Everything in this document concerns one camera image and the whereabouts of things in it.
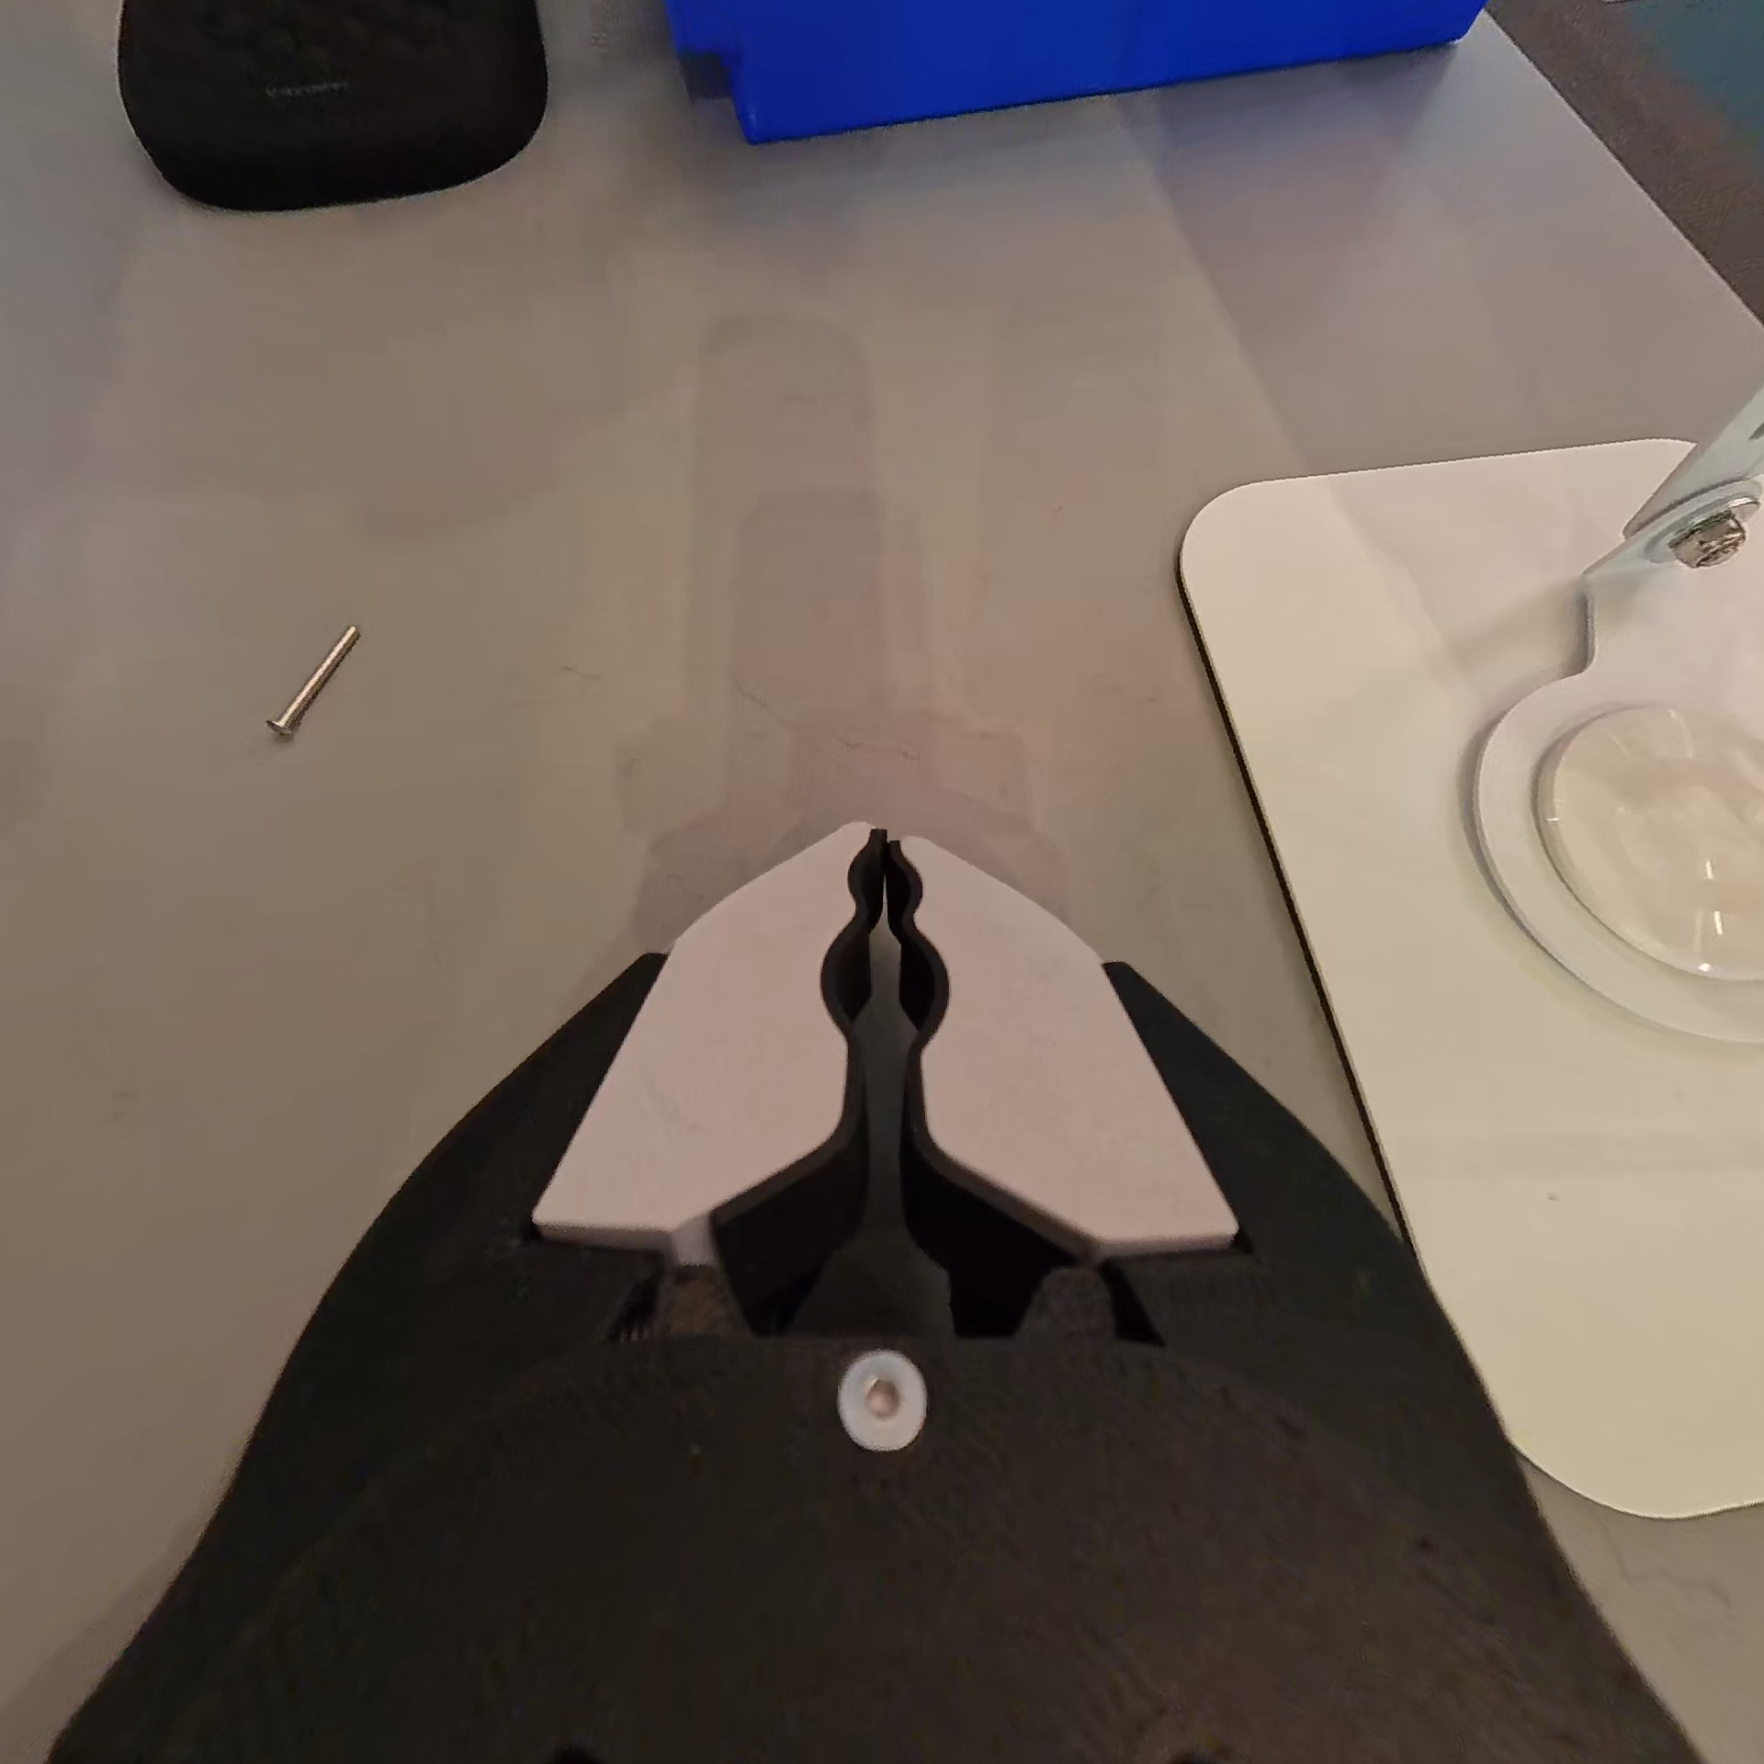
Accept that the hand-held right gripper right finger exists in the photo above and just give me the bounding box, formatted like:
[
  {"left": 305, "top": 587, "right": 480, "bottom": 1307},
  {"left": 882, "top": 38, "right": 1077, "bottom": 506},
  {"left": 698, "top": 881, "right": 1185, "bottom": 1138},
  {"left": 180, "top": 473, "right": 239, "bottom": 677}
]
[{"left": 878, "top": 833, "right": 1240, "bottom": 1342}]

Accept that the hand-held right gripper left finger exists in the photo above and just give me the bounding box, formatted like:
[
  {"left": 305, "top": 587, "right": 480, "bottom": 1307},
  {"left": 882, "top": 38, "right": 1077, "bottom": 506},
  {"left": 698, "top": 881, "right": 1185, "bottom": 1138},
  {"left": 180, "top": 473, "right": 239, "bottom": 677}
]
[{"left": 529, "top": 822, "right": 888, "bottom": 1340}]

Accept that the white magnifier stand base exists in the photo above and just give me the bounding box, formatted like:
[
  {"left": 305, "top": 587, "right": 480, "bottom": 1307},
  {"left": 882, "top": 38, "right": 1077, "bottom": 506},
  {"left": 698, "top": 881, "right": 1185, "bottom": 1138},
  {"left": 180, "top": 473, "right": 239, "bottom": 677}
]
[{"left": 1178, "top": 438, "right": 1764, "bottom": 1522}]

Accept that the small metal screw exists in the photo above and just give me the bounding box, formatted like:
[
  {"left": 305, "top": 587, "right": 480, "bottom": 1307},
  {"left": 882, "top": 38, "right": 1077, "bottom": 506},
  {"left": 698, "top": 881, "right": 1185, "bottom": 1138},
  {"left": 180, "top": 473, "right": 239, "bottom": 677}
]
[{"left": 265, "top": 624, "right": 364, "bottom": 741}]

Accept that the round magnifying lens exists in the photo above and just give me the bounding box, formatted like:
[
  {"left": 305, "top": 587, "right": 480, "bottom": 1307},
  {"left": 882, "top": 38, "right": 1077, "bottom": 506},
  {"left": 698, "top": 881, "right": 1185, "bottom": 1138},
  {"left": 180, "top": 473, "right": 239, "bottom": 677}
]
[{"left": 1474, "top": 673, "right": 1764, "bottom": 1045}]

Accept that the blue plastic bin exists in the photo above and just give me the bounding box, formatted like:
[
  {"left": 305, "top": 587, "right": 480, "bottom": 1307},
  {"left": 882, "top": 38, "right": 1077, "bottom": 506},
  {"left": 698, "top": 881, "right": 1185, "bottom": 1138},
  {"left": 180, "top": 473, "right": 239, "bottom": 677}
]
[{"left": 662, "top": 0, "right": 1492, "bottom": 148}]

